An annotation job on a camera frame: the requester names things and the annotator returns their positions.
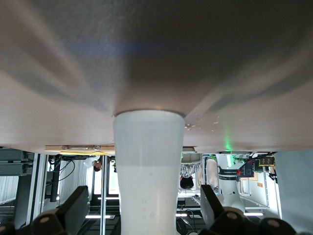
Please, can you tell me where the translucent squeeze bottle orange cap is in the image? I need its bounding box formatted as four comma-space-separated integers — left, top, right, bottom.
112, 110, 185, 235

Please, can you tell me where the person in striped shirt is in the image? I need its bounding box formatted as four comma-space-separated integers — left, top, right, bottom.
179, 163, 202, 190

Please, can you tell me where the person in white shirt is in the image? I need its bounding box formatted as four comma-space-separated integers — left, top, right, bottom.
83, 155, 102, 172

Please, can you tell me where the wooden cutting board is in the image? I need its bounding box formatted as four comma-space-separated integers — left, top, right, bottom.
45, 144, 115, 157

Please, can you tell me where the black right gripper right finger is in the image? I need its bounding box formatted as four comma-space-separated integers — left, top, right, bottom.
193, 184, 313, 235

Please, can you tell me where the brown table cover sheet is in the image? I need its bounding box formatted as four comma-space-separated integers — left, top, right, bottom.
0, 0, 313, 154

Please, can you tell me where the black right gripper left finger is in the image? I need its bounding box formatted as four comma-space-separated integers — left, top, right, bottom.
0, 186, 91, 235

